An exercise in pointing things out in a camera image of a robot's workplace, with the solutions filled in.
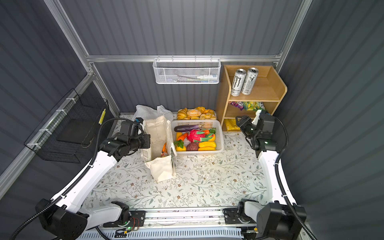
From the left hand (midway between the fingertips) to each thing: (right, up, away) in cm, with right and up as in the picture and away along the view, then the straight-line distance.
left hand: (149, 138), depth 78 cm
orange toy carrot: (+15, -1, +20) cm, 25 cm away
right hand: (+47, +10, -2) cm, 48 cm away
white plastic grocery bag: (-11, +16, +28) cm, 34 cm away
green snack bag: (+63, +20, +21) cm, 70 cm away
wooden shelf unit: (+71, +31, +16) cm, 79 cm away
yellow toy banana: (+32, -6, +19) cm, 37 cm away
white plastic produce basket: (+37, +5, +27) cm, 46 cm away
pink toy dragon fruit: (+24, 0, +19) cm, 31 cm away
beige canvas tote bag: (+8, -8, -9) cm, 14 cm away
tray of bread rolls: (+27, +16, +34) cm, 46 cm away
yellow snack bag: (+51, +8, +31) cm, 60 cm away
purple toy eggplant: (+17, +5, +22) cm, 28 cm away
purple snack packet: (+54, +22, +22) cm, 62 cm away
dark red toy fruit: (+22, -6, +16) cm, 28 cm away
